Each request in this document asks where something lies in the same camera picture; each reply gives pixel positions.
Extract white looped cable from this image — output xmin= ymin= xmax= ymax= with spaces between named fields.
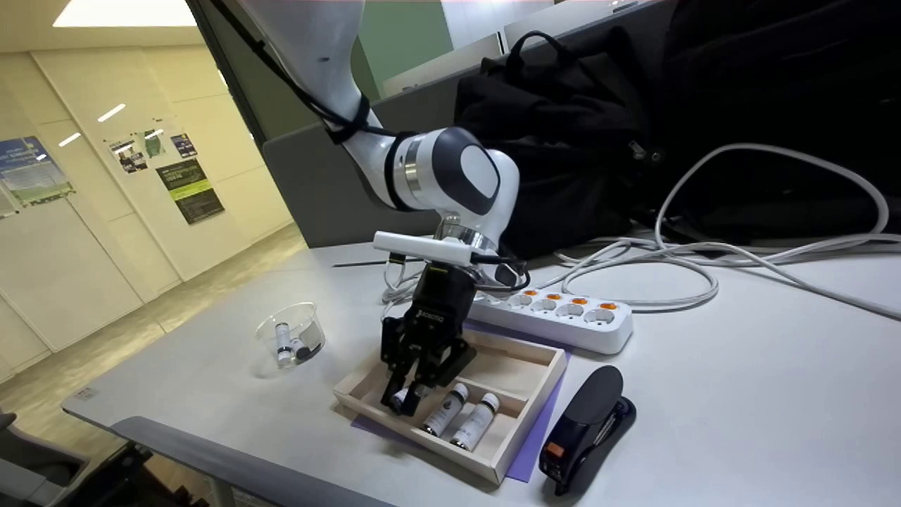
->
xmin=552 ymin=140 xmax=897 ymax=318

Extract ceiling light panel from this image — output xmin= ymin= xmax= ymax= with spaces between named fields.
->
xmin=50 ymin=0 xmax=198 ymax=30

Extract small wall notice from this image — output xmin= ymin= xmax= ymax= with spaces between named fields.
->
xmin=167 ymin=130 xmax=200 ymax=161
xmin=138 ymin=123 xmax=169 ymax=161
xmin=110 ymin=139 xmax=150 ymax=178

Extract wooden tray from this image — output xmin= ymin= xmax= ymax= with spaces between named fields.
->
xmin=336 ymin=322 xmax=571 ymax=488

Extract blue green wall poster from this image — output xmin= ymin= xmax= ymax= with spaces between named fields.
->
xmin=0 ymin=135 xmax=77 ymax=208

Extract black stapler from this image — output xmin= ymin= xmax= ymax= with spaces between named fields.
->
xmin=539 ymin=363 xmax=639 ymax=498

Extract dark green wall poster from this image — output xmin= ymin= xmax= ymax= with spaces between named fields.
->
xmin=153 ymin=156 xmax=229 ymax=229

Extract black camera cable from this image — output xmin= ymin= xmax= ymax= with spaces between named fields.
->
xmin=473 ymin=251 xmax=536 ymax=294

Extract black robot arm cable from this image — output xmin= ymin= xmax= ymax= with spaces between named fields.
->
xmin=208 ymin=0 xmax=398 ymax=150

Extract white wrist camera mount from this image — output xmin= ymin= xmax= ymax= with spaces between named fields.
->
xmin=373 ymin=229 xmax=478 ymax=267

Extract large black bag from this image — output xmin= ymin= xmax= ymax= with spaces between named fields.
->
xmin=646 ymin=0 xmax=901 ymax=247

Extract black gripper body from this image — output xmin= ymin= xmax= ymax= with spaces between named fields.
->
xmin=402 ymin=261 xmax=477 ymax=351

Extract small clear plastic object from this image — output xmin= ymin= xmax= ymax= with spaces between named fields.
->
xmin=250 ymin=302 xmax=326 ymax=380

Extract black backpack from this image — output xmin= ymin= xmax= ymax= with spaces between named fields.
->
xmin=455 ymin=25 xmax=680 ymax=261

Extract white power strip orange switches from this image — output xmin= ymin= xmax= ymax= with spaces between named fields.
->
xmin=464 ymin=282 xmax=638 ymax=358

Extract white power strip cord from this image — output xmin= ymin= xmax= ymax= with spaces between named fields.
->
xmin=377 ymin=253 xmax=426 ymax=308

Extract grey desk partition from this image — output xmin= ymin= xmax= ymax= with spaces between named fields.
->
xmin=191 ymin=0 xmax=473 ymax=247

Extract black office chair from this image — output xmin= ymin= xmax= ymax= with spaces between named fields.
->
xmin=0 ymin=409 xmax=207 ymax=507

